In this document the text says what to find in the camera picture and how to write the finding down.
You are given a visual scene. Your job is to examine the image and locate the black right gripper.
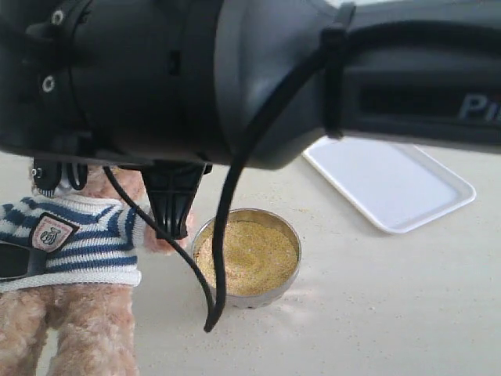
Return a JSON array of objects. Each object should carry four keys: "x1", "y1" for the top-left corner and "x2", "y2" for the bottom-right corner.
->
[{"x1": 141, "y1": 162, "x2": 212, "y2": 240}]

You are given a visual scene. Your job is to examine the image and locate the brown teddy bear striped sweater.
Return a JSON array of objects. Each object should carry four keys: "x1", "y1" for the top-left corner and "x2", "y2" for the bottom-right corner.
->
[{"x1": 1, "y1": 165, "x2": 173, "y2": 375}]

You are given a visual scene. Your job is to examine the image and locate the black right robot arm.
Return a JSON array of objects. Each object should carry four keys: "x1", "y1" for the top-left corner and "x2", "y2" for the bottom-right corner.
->
[{"x1": 1, "y1": 1, "x2": 500, "y2": 169}]

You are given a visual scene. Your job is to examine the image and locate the metal bowl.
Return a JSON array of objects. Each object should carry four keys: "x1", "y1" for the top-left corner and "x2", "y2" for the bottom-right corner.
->
[{"x1": 190, "y1": 208, "x2": 302, "y2": 309}]

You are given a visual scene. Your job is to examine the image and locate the yellow millet grains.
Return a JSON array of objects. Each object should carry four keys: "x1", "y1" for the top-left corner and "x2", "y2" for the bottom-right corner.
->
[{"x1": 195, "y1": 220, "x2": 298, "y2": 295}]

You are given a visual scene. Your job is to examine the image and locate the white rectangular plastic tray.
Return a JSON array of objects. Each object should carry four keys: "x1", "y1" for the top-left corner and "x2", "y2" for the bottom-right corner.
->
[{"x1": 302, "y1": 137, "x2": 477, "y2": 234}]

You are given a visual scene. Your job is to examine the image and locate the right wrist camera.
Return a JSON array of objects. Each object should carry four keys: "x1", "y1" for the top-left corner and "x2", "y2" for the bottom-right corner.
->
[{"x1": 31, "y1": 158, "x2": 62, "y2": 197}]

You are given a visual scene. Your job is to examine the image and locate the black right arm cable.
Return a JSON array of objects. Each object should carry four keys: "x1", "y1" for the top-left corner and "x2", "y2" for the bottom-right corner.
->
[{"x1": 101, "y1": 19, "x2": 501, "y2": 334}]

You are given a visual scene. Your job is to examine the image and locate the black cable tie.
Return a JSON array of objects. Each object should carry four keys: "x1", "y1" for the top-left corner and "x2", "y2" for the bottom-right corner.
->
[{"x1": 320, "y1": 2, "x2": 356, "y2": 139}]

